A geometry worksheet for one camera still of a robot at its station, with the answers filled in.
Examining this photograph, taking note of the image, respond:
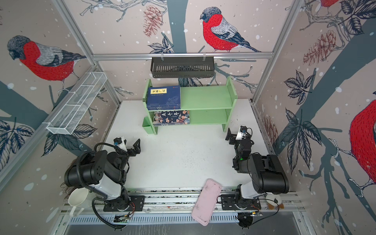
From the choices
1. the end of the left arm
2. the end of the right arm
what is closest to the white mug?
the end of the left arm

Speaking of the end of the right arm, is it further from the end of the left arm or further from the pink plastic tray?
the end of the left arm

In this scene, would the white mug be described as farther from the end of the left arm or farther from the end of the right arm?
the end of the right arm

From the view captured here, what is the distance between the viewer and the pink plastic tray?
0.69 meters

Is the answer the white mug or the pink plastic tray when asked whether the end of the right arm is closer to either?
the pink plastic tray

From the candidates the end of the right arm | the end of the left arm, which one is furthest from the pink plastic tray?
the end of the left arm
